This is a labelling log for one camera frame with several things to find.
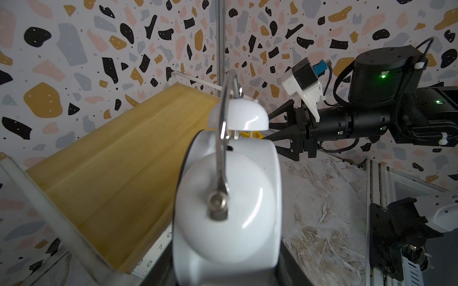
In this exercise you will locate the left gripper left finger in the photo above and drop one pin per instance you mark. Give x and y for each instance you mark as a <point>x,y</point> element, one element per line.
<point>162,274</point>

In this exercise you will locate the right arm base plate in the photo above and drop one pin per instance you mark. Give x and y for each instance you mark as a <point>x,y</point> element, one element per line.
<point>384,248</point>

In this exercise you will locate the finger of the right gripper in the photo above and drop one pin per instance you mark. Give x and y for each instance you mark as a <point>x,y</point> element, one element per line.
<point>282,141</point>
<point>282,116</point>

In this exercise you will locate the white twin-bell alarm clock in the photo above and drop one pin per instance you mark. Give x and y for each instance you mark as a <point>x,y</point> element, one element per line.
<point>227,213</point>

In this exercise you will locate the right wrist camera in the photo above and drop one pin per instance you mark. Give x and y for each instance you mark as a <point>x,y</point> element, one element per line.
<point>303,80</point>

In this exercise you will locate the yellow triangular plastic piece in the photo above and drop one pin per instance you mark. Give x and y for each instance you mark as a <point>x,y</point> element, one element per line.
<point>252,134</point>

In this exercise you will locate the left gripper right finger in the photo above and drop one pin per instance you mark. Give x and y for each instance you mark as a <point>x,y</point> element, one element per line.
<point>289,273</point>

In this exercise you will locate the wooden two-tier shelf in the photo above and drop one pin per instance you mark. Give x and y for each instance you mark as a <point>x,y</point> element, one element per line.
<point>110,195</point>

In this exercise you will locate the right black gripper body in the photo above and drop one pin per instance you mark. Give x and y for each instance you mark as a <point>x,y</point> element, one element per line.
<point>336,123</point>

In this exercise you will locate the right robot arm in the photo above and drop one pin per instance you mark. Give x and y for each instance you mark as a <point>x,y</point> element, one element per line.
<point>384,96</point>

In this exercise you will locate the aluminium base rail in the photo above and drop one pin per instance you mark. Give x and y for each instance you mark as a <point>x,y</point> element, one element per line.
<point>403,213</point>

